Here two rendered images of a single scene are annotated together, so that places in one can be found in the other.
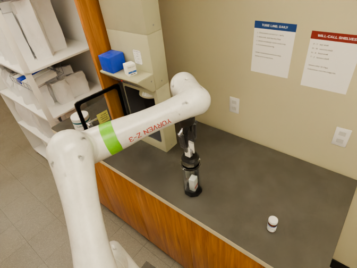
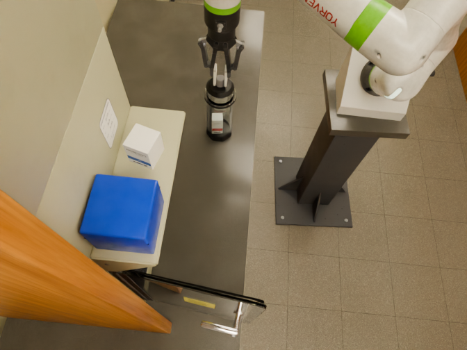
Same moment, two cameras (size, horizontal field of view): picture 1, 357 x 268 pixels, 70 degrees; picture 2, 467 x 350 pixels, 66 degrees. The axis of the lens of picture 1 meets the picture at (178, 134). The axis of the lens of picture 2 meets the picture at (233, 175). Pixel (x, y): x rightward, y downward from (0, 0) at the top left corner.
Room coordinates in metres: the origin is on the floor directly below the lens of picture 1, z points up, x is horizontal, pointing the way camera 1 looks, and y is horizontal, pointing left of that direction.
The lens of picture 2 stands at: (1.42, 0.57, 2.12)
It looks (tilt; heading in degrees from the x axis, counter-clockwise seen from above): 63 degrees down; 226
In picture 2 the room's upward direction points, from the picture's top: 6 degrees clockwise
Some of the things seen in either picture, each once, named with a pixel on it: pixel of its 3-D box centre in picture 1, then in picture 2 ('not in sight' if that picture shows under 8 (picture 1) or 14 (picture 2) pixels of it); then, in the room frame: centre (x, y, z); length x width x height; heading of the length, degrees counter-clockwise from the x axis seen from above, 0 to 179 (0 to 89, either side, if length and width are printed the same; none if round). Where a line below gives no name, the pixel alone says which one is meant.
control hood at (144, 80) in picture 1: (127, 80); (146, 187); (1.35, 0.25, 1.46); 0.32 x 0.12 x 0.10; 47
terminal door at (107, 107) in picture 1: (105, 119); (195, 301); (1.38, 0.45, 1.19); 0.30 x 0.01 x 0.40; 129
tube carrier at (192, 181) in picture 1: (192, 175); (219, 112); (0.93, -0.04, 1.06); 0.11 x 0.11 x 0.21
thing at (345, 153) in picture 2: not in sight; (331, 157); (0.34, 0.19, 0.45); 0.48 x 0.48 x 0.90; 50
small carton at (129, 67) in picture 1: (129, 68); (144, 146); (1.31, 0.22, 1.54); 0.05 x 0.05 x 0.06; 30
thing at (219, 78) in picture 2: (189, 155); (219, 84); (0.94, -0.04, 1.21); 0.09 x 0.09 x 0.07
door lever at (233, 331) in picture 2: not in sight; (222, 321); (1.36, 0.53, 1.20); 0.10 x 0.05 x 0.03; 129
